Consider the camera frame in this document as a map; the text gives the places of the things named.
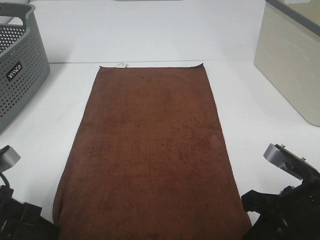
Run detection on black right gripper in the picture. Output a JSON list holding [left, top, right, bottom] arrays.
[[241, 175, 320, 240]]

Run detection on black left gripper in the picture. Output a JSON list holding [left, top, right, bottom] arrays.
[[0, 185, 60, 240]]

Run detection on brown towel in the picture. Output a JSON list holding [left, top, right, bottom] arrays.
[[53, 64, 251, 240]]

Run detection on grey perforated plastic basket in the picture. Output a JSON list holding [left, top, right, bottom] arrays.
[[0, 2, 50, 131]]

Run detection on beige storage box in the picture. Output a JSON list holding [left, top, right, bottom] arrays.
[[254, 0, 320, 126]]

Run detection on white towel label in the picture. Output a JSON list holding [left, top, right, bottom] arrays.
[[116, 61, 129, 69]]

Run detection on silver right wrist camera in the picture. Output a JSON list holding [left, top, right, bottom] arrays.
[[263, 143, 320, 183]]

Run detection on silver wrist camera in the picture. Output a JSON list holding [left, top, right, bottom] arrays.
[[0, 145, 21, 173], [263, 143, 320, 183]]

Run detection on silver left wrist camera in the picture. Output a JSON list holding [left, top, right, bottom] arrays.
[[0, 145, 21, 173]]

